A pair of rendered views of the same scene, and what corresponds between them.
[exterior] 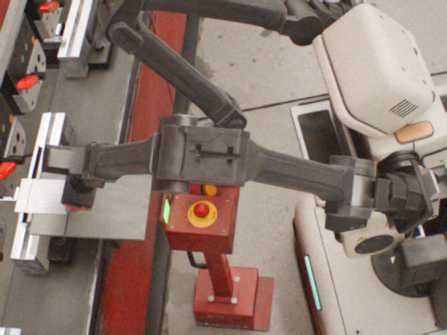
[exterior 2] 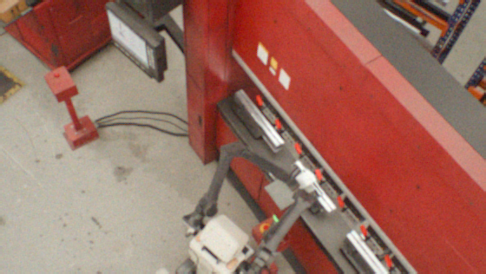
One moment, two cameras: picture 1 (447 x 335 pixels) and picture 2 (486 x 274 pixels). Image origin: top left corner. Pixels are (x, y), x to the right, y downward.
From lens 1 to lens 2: 2.46 m
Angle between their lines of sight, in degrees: 54
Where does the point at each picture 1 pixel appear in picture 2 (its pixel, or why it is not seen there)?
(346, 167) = (210, 198)
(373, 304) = not seen: outside the picture
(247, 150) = (224, 153)
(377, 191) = (200, 206)
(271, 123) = not seen: outside the picture
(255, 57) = not seen: outside the picture
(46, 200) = (302, 179)
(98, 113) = (325, 230)
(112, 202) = (282, 192)
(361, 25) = (232, 236)
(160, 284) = (288, 256)
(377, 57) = (220, 226)
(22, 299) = (289, 160)
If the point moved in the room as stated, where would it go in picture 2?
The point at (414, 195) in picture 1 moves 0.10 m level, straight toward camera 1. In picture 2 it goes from (190, 218) to (186, 201)
